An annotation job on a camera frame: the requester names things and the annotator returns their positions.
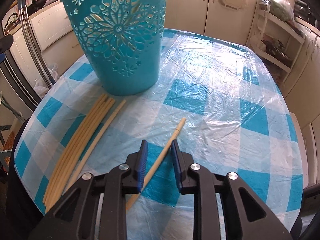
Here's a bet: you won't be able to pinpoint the white storage shelf rack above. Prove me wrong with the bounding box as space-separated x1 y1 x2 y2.
246 2 305 85

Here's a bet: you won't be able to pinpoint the cream chopstick bundle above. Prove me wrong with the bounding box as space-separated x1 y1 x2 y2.
66 100 126 190
45 99 116 213
43 94 110 207
42 94 108 206
44 97 113 209

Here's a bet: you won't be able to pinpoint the black wok on stove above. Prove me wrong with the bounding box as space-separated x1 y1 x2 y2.
27 0 47 16

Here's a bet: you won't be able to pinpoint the cream kitchen cabinets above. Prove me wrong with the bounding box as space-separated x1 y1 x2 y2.
165 0 261 45

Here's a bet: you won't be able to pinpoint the blue white checkered tablecloth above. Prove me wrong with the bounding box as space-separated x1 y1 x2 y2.
7 30 303 238

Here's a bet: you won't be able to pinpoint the cream chopstick apart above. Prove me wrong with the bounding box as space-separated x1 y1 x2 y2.
125 117 186 213

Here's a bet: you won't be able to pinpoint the green filled plastic bag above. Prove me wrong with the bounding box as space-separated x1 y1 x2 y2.
263 0 295 22

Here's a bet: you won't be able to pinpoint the teal perforated plastic basket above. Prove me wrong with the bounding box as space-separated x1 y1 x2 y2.
61 0 167 96

